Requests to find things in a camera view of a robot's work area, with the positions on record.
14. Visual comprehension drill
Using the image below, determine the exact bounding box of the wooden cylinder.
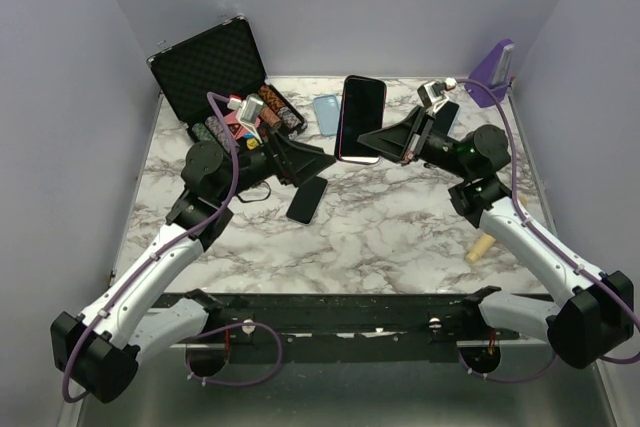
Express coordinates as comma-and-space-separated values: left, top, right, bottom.
464, 196, 531, 264

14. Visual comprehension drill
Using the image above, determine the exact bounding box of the purple metronome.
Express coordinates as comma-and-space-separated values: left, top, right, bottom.
465, 38, 515, 108

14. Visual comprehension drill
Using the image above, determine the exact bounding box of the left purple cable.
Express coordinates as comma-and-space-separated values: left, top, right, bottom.
60, 91, 285, 404

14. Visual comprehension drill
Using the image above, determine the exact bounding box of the phone from blue case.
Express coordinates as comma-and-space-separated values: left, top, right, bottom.
286, 177, 328, 225

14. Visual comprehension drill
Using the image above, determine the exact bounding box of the black cased phone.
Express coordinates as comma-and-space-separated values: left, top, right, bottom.
334, 75, 387, 165

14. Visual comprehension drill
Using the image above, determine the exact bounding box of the pink card box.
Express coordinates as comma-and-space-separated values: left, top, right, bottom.
224, 111, 255, 142

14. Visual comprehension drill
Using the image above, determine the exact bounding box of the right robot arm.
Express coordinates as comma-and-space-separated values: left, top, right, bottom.
358, 107, 634, 369

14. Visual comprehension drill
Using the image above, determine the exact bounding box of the black poker chip case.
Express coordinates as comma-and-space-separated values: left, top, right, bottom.
147, 16, 307, 150

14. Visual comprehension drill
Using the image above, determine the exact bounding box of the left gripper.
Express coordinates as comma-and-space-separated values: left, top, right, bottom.
215, 122, 337, 204

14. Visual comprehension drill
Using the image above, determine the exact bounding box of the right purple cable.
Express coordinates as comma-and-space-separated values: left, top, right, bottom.
442, 77, 640, 384

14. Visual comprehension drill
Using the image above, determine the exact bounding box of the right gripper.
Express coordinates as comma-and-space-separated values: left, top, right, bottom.
358, 104, 473, 180

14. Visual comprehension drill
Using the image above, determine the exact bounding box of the purple cable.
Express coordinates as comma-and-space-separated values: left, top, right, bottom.
442, 77, 640, 384
60, 91, 285, 404

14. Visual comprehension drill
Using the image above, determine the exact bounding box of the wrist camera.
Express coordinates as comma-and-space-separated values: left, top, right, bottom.
227, 94, 265, 138
417, 77, 457, 117

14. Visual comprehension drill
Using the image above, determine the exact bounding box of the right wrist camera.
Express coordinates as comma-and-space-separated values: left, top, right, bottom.
417, 77, 457, 117

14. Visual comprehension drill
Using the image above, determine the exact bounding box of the yellow dealer chip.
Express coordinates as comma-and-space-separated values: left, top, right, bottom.
246, 138, 260, 150

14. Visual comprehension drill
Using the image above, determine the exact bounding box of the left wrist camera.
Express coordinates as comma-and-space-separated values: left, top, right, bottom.
227, 94, 265, 138

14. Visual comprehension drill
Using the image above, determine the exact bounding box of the light blue phone case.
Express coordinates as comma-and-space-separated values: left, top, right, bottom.
313, 94, 340, 137

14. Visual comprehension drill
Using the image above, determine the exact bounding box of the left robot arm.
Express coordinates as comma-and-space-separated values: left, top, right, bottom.
50, 130, 335, 403

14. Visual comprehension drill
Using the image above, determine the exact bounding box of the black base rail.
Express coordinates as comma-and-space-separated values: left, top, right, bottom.
178, 291, 518, 368

